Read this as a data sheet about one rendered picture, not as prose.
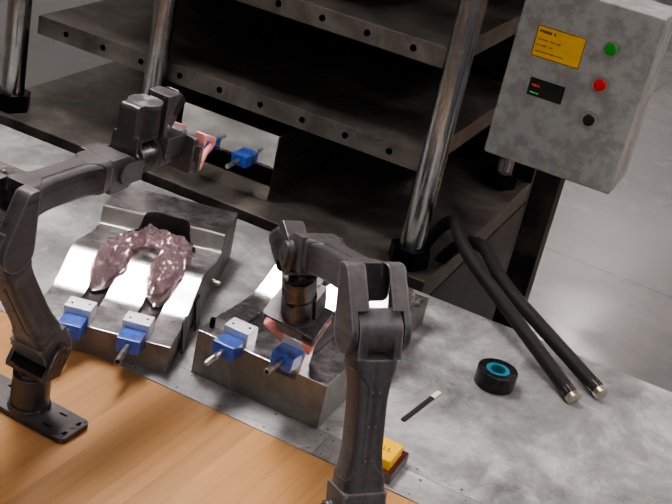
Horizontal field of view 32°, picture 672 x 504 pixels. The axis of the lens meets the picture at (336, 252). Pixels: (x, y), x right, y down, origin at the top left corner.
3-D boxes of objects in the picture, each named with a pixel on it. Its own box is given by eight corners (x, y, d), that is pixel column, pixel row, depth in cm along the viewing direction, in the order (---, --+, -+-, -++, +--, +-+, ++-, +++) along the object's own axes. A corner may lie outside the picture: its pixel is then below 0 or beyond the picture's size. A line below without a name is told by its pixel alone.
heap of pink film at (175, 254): (170, 311, 219) (175, 274, 216) (78, 287, 220) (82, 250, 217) (204, 254, 243) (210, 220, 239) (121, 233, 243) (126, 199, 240)
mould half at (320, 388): (317, 429, 205) (332, 364, 199) (190, 371, 213) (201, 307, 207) (422, 323, 247) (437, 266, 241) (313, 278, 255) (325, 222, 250)
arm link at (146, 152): (141, 123, 196) (115, 131, 191) (168, 134, 194) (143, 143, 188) (135, 161, 199) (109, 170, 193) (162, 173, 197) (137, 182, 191)
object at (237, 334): (215, 382, 200) (220, 356, 198) (190, 371, 202) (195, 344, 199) (253, 353, 211) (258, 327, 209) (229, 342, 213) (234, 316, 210)
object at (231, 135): (266, 201, 290) (279, 136, 283) (174, 165, 299) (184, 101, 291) (351, 151, 333) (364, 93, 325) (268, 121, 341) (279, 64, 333)
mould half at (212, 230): (166, 373, 211) (174, 320, 206) (27, 337, 212) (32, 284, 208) (230, 258, 256) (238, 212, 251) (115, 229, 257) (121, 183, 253)
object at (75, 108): (418, 305, 271) (424, 282, 268) (-27, 125, 311) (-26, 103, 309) (525, 201, 342) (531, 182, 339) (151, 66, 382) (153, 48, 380)
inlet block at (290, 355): (275, 392, 195) (284, 364, 193) (249, 379, 197) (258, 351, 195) (308, 366, 207) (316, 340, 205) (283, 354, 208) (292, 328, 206)
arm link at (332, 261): (281, 227, 185) (358, 270, 157) (333, 229, 189) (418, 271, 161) (274, 303, 187) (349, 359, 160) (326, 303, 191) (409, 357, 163)
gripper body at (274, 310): (281, 292, 201) (282, 265, 195) (333, 317, 198) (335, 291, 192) (261, 318, 197) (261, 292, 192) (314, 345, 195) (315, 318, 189)
